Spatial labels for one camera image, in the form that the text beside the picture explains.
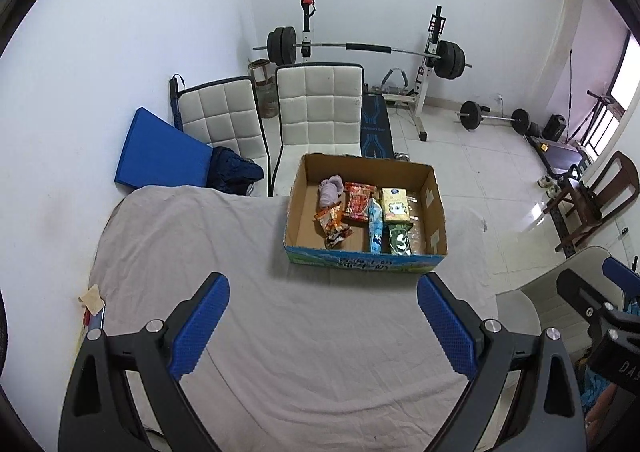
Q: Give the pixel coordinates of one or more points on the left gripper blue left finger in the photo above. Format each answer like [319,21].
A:
[192,322]

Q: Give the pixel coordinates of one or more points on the blue foam mat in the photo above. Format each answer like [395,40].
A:
[158,154]

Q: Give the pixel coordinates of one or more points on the left white padded chair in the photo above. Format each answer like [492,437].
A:
[224,113]

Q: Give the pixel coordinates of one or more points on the blue white tube packet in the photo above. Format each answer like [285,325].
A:
[375,226]

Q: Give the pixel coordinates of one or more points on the black blue bench pad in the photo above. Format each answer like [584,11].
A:
[376,139]

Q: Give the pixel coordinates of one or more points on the grey table cloth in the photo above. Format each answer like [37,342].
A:
[304,358]

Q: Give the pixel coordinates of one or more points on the purple sock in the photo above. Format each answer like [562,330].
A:
[330,191]

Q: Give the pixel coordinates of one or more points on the orange snack packet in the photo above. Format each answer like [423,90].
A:
[335,230]

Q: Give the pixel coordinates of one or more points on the green snack packet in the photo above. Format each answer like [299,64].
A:
[398,238]

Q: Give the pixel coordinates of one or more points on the white padded chair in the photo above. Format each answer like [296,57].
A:
[224,113]
[319,112]

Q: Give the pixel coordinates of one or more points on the white weight bench rack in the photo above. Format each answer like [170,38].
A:
[414,99]

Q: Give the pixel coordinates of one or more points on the dark wooden chair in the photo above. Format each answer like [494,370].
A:
[596,204]

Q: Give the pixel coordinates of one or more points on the blue phone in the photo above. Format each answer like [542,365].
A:
[97,321]

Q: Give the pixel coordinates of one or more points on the red snack packet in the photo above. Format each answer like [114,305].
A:
[357,201]

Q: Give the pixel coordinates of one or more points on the barbell on rack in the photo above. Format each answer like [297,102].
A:
[282,47]

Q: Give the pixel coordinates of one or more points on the open cardboard box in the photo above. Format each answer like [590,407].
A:
[303,238]

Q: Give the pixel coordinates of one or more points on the yellow tissue pack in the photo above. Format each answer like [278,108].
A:
[395,206]

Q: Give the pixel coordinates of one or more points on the beige paper scrap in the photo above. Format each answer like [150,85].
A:
[92,300]

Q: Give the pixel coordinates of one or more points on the dark blue garment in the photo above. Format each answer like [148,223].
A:
[230,173]

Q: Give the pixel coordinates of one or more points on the small barbell on floor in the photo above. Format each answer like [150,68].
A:
[472,114]

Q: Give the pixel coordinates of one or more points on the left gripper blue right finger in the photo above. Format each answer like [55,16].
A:
[453,322]

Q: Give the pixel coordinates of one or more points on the black treadmill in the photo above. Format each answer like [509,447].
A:
[557,156]

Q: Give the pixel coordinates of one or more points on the right white padded chair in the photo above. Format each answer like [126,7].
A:
[319,112]

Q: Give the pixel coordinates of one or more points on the grey plastic chair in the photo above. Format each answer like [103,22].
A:
[537,305]

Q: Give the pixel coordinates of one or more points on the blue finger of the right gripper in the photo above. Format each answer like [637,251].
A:
[626,279]

